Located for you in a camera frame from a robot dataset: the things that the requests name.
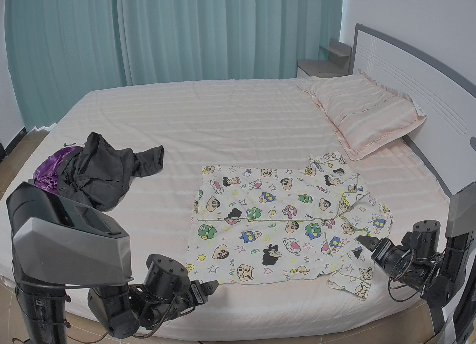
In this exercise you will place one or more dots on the purple garment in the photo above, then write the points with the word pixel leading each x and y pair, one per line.
pixel 48 171

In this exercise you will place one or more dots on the bed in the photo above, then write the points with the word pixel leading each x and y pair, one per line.
pixel 223 130

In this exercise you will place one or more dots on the grey white bedside table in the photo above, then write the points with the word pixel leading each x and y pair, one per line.
pixel 319 67

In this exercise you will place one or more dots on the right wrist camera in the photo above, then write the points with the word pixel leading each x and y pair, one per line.
pixel 407 240

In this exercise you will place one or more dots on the blue-green curtain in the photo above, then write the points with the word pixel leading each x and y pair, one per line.
pixel 63 37
pixel 230 19

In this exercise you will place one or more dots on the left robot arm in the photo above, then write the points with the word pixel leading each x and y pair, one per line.
pixel 67 246

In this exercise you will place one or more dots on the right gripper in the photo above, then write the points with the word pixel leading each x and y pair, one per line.
pixel 396 259

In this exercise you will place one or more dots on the white printed pyjama top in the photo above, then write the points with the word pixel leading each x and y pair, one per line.
pixel 260 231

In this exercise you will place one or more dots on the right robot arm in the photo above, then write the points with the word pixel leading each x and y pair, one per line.
pixel 457 260

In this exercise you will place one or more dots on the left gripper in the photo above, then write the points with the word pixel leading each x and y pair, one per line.
pixel 189 299

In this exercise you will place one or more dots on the pink striped pillow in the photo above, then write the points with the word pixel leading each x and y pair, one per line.
pixel 368 112

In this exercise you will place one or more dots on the black shirt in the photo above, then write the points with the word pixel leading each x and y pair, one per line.
pixel 96 175

